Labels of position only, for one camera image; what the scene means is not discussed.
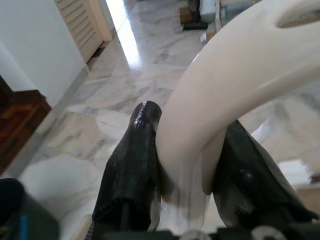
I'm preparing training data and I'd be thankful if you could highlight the brown cardboard box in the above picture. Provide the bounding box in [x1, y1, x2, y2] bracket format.
[179, 6, 191, 25]

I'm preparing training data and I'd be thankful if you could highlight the black upright vacuum cleaner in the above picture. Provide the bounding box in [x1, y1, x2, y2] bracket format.
[183, 0, 209, 31]

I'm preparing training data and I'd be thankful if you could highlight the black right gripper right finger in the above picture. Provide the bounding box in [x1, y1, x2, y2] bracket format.
[212, 119, 319, 228]

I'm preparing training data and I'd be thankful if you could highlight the cream louvred door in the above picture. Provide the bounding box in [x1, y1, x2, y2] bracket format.
[53, 0, 113, 64]

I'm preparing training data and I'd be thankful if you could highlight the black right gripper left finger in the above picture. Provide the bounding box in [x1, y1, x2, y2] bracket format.
[92, 99, 174, 233]

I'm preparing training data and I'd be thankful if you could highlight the dark grey plastic bin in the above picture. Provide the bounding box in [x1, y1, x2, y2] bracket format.
[0, 177, 61, 240]

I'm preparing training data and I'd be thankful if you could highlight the beige-handled wooden-stick broom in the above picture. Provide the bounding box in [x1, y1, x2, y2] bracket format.
[156, 0, 320, 226]

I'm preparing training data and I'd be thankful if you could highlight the dark wooden staircase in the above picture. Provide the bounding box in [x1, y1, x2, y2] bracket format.
[0, 74, 53, 174]

